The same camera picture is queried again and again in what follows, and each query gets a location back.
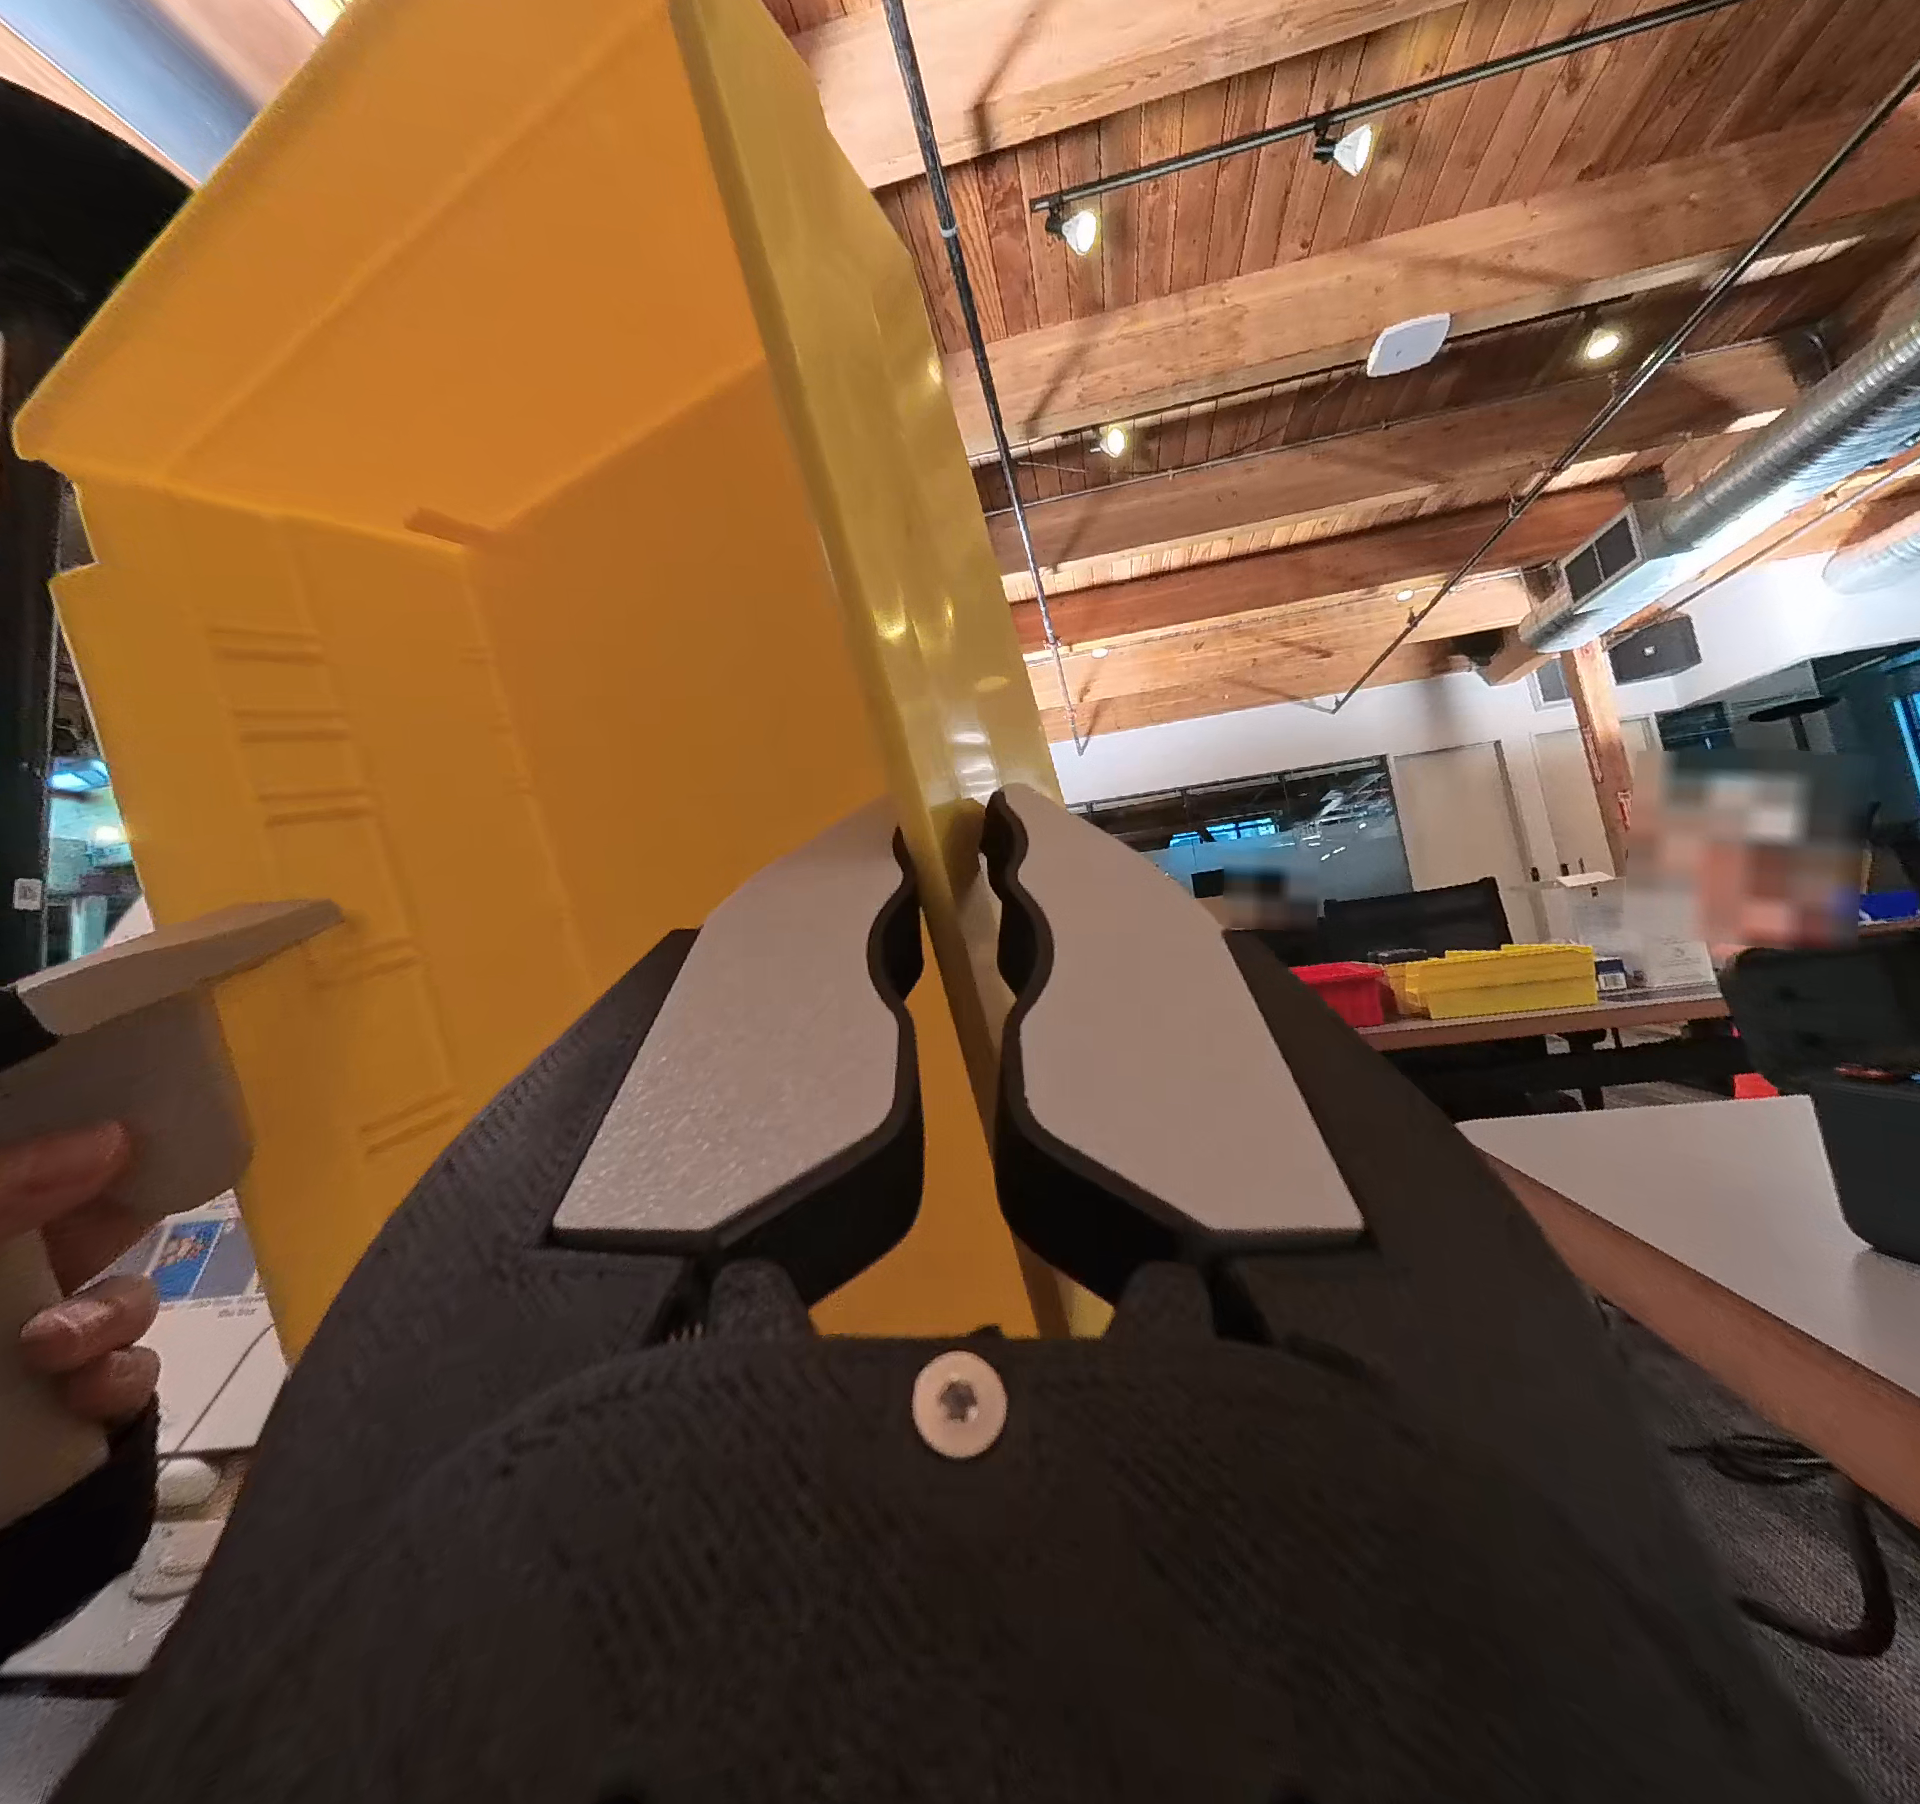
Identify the grey table with black legs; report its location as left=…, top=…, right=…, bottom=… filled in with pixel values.
left=1357, top=984, right=1736, bottom=1059

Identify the black floor cable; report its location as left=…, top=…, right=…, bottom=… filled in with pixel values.
left=1677, top=1432, right=1902, bottom=1658

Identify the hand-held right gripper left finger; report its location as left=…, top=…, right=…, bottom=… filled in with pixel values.
left=554, top=803, right=930, bottom=1307

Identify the black open charger case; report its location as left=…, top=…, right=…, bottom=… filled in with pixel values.
left=1717, top=932, right=1920, bottom=1260

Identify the person's left hand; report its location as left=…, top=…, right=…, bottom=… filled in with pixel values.
left=0, top=1120, right=164, bottom=1432

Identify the silver ventilation duct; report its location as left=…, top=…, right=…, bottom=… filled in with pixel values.
left=1521, top=326, right=1920, bottom=654

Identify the printed paper sheet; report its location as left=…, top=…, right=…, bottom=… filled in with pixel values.
left=141, top=1192, right=291, bottom=1454

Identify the black track light rail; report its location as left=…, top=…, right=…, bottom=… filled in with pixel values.
left=1033, top=0, right=1915, bottom=215

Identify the black hanging ceiling rod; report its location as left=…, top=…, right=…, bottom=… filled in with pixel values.
left=853, top=0, right=1084, bottom=759

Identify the stack of yellow storage bins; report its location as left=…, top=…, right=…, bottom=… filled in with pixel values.
left=1384, top=941, right=1601, bottom=1021

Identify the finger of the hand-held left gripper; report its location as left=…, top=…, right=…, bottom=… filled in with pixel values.
left=0, top=902, right=347, bottom=1178

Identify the yellow plastic box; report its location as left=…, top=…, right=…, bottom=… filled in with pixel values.
left=13, top=0, right=1077, bottom=1363

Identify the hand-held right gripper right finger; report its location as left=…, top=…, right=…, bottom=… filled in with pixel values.
left=980, top=783, right=1370, bottom=1311

